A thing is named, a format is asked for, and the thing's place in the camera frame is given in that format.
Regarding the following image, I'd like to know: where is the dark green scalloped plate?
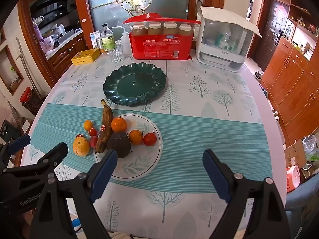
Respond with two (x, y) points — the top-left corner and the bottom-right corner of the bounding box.
(103, 63), (167, 106)

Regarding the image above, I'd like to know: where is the clear ribbed glass cup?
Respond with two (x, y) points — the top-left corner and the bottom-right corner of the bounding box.
(109, 42), (125, 64)

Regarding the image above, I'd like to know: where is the metal mop pole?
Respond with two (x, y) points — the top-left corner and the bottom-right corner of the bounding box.
(16, 38), (42, 99)

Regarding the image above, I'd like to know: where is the black heater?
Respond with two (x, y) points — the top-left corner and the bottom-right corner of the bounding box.
(0, 119), (19, 144)

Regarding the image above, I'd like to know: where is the small gold can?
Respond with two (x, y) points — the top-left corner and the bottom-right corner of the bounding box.
(96, 37), (105, 55)

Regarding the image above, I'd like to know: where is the overripe banana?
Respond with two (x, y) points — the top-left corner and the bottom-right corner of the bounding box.
(95, 99), (114, 154)

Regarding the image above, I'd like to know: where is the clear bottle green label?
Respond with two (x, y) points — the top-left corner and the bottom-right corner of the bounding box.
(101, 24), (116, 54)

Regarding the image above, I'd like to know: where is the pink rice cooker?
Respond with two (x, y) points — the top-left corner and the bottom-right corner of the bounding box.
(43, 36), (55, 53)

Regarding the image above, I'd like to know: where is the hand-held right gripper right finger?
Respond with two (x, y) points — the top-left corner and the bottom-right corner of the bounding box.
(202, 149), (291, 239)

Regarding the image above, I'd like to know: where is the wooden kitchen cabinet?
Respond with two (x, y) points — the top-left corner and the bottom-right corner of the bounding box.
(17, 0), (88, 86)

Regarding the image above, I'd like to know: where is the dark avocado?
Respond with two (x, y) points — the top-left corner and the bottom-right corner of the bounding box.
(107, 131), (131, 159)

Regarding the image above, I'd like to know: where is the wall niche with plant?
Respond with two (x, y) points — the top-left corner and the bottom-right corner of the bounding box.
(0, 45), (25, 95)

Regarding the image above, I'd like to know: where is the wooden storage cabinet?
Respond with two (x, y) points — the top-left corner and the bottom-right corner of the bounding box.
(259, 37), (319, 145)

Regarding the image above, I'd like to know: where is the white and blue carton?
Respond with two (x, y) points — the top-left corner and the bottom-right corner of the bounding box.
(90, 30), (101, 49)

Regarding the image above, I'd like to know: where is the red paper cup package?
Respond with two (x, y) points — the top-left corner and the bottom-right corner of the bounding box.
(123, 12), (201, 60)

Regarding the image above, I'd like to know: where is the yellow round fruit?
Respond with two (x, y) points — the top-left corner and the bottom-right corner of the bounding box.
(72, 136), (90, 157)

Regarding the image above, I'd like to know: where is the clear plastic bag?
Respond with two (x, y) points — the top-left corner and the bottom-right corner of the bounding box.
(302, 134), (319, 163)

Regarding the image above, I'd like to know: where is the yellow tin box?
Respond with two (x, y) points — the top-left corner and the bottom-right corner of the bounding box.
(71, 48), (101, 66)

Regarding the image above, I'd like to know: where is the white sterilizer cabinet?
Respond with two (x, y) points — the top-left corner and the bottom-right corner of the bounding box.
(196, 7), (250, 73)

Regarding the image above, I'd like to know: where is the white leaf print plate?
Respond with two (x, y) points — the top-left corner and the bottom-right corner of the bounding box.
(93, 114), (163, 181)

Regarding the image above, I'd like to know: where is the grey blue chair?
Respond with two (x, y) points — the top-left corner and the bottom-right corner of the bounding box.
(284, 172), (319, 239)

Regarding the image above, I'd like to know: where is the dark wooden entrance door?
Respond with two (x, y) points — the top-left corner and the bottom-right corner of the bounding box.
(256, 0), (292, 66)

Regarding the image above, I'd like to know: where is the small mandarin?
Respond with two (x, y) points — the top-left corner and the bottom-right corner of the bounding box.
(129, 129), (144, 145)

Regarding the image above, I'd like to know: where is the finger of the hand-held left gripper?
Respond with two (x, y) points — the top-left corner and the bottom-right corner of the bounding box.
(2, 142), (68, 178)
(0, 134), (31, 165)

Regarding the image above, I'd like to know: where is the wooden display shelf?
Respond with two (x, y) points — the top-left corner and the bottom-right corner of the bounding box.
(286, 3), (319, 61)

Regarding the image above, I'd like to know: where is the large mandarin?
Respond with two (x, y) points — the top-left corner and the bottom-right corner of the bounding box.
(111, 117), (128, 133)

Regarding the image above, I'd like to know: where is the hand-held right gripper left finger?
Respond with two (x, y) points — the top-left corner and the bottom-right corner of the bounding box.
(30, 149), (118, 239)

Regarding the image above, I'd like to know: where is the white squeeze bottle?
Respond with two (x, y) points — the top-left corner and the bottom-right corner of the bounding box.
(111, 26), (132, 55)

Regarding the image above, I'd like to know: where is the cardboard box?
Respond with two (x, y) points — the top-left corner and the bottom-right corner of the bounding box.
(284, 139), (310, 175)

